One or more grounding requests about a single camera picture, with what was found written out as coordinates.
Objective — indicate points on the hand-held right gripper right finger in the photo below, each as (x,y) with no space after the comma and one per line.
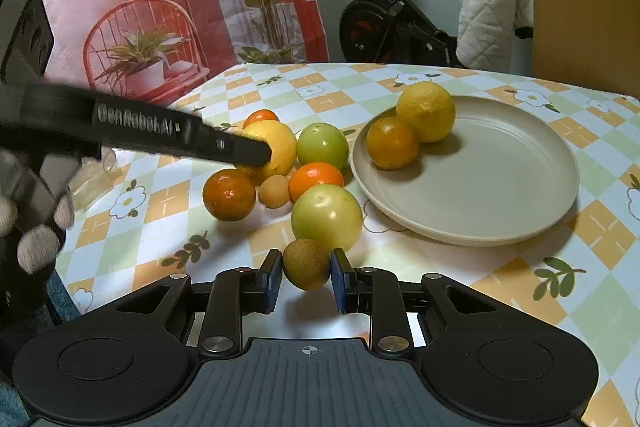
(339,279)

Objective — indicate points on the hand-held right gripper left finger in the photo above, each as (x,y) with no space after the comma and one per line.
(274,279)

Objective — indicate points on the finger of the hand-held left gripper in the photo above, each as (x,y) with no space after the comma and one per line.
(245,149)

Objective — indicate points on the small brown-green kiwi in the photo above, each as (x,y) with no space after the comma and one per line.
(306,264)

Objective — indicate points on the large yellow citrus fruit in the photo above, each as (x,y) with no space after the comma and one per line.
(426,112)
(281,142)

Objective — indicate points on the dark reddish orange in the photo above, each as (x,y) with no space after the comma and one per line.
(229,194)

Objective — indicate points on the green round fruit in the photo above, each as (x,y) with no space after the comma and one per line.
(326,217)
(322,146)

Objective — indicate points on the small orange tangerine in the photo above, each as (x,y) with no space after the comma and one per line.
(261,117)
(315,179)

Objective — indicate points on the yellowish orange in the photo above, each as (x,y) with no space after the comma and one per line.
(392,143)

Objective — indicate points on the beige round plate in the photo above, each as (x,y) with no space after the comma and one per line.
(490,177)

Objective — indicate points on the person's left hand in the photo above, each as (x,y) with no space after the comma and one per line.
(37,252)

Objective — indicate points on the small tan round fruit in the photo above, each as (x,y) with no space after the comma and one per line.
(274,191)

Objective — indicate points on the clear plastic wrapper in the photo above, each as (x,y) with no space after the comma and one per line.
(95,177)

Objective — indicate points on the teal textured cloth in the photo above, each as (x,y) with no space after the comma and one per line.
(62,302)

